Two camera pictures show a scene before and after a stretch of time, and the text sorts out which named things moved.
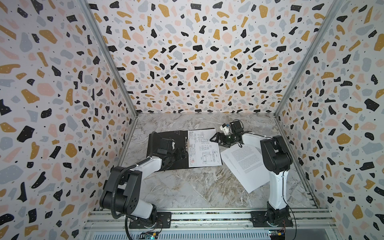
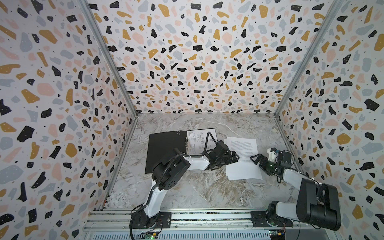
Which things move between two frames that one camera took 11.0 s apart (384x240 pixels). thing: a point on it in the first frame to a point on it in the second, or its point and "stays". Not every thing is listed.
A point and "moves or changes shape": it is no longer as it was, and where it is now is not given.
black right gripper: x=221 y=137 to x=263 y=163
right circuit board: x=277 y=234 stays
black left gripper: x=178 y=156 to x=228 y=160
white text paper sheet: x=247 y=162 moves or changes shape
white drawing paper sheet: x=202 y=152 stays
